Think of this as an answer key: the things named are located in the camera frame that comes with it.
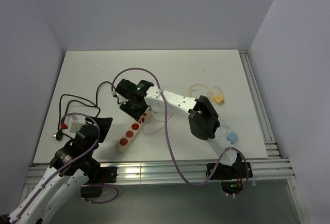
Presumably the beige red power strip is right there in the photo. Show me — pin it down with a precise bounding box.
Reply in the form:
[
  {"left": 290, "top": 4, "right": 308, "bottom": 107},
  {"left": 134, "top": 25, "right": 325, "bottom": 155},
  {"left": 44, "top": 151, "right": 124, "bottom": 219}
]
[{"left": 115, "top": 109, "right": 151, "bottom": 153}]

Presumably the yellow charger plug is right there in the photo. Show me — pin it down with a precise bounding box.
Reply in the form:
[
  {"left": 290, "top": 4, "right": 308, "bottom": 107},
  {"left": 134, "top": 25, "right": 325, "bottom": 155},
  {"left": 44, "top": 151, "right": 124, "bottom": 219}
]
[{"left": 213, "top": 94, "right": 224, "bottom": 105}]

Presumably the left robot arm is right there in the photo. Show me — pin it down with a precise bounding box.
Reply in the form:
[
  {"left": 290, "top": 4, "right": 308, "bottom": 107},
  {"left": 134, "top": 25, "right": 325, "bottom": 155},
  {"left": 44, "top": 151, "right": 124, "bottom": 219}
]
[{"left": 1, "top": 116, "right": 113, "bottom": 223}]

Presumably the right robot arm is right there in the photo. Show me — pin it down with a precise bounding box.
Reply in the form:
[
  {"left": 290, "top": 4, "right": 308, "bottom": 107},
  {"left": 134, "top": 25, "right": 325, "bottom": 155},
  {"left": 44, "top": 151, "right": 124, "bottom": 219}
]
[{"left": 114, "top": 79, "right": 242, "bottom": 178}]

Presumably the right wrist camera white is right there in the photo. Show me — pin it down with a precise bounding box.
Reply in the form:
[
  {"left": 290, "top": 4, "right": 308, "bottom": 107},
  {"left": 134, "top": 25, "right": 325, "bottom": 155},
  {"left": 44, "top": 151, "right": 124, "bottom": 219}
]
[{"left": 111, "top": 91, "right": 127, "bottom": 104}]

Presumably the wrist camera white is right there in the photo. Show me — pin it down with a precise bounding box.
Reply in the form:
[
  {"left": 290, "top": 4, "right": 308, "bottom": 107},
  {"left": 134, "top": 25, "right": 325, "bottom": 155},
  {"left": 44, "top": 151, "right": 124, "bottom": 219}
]
[
  {"left": 60, "top": 114, "right": 85, "bottom": 133},
  {"left": 111, "top": 91, "right": 127, "bottom": 104}
]

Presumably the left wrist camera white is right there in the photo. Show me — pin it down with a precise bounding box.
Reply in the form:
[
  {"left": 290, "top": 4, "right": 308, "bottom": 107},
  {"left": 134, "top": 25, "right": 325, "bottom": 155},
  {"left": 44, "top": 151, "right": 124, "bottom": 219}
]
[{"left": 60, "top": 114, "right": 85, "bottom": 133}]

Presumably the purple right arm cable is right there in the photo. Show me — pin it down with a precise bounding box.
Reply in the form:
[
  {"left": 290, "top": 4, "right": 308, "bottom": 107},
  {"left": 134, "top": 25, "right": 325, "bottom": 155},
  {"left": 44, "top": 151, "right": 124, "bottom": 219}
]
[{"left": 111, "top": 67, "right": 250, "bottom": 199}]

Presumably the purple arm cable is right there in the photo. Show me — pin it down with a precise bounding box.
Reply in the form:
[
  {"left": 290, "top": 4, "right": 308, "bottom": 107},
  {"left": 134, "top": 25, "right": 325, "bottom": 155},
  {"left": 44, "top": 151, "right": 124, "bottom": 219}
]
[
  {"left": 18, "top": 112, "right": 121, "bottom": 219},
  {"left": 111, "top": 67, "right": 250, "bottom": 199}
]

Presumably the black power strip cord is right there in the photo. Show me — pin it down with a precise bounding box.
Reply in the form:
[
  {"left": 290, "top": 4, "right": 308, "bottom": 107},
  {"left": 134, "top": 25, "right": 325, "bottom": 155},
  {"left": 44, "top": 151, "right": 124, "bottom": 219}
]
[{"left": 51, "top": 80, "right": 122, "bottom": 141}]

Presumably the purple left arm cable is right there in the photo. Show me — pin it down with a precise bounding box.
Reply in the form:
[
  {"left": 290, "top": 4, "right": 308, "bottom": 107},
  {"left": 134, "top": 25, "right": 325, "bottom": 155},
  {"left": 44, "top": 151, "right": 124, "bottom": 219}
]
[{"left": 18, "top": 112, "right": 121, "bottom": 219}]

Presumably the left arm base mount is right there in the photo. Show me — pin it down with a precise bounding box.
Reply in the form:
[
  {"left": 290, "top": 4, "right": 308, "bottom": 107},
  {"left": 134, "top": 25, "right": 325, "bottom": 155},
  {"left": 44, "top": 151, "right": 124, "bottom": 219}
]
[{"left": 80, "top": 166, "right": 118, "bottom": 199}]

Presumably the aluminium front rail frame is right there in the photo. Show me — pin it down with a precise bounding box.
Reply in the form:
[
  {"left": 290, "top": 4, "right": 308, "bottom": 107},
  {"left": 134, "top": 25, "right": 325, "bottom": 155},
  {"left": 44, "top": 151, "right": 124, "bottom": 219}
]
[{"left": 101, "top": 159, "right": 295, "bottom": 185}]

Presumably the aluminium right side rail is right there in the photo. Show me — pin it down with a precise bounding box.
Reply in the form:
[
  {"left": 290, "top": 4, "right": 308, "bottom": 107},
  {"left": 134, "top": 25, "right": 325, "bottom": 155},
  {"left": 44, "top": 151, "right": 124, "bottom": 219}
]
[{"left": 239, "top": 50, "right": 281, "bottom": 159}]

